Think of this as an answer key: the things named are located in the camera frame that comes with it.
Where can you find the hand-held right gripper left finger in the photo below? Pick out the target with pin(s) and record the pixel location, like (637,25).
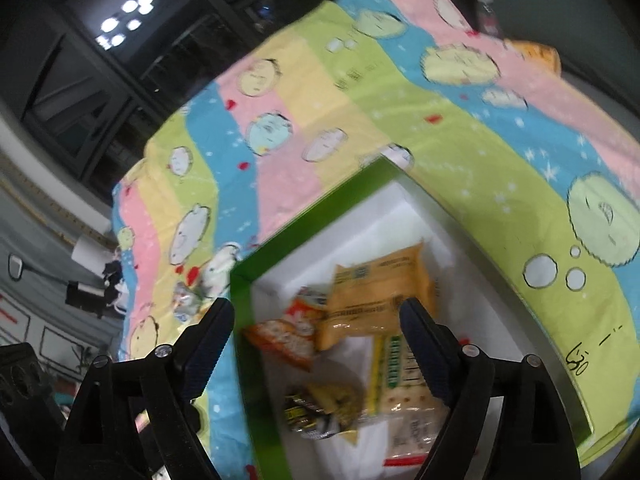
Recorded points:
(210,350)

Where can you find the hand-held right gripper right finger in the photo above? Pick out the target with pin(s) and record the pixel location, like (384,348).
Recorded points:
(425,355)

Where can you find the pale cracker packet green stripe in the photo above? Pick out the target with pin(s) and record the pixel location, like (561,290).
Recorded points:
(395,385)

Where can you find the green box white lining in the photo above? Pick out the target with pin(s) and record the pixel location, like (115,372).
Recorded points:
(240,300)

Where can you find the orange cartoon chip bag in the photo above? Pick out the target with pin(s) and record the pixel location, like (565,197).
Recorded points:
(285,340)

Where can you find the yellow-orange snack packet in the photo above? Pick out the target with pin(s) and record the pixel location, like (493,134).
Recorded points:
(370,300)

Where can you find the yellow and black snack packet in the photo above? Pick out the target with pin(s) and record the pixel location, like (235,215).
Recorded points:
(325,405)

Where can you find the blue and white snack packet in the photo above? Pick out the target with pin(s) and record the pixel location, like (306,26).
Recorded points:
(187,300)

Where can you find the black stand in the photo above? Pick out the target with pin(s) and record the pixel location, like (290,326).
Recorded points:
(82,295)

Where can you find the black and white cloth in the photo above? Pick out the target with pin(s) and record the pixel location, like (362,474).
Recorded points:
(112,280)

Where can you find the small mirror on stick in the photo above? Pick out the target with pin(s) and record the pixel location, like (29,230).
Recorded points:
(15,266)

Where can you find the pastel striped printed blanket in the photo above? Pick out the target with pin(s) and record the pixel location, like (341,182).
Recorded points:
(450,125)

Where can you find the orange cushion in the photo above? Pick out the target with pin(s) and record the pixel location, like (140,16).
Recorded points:
(537,55)

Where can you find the dark bottle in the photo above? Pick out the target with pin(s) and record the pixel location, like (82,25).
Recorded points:
(485,10)

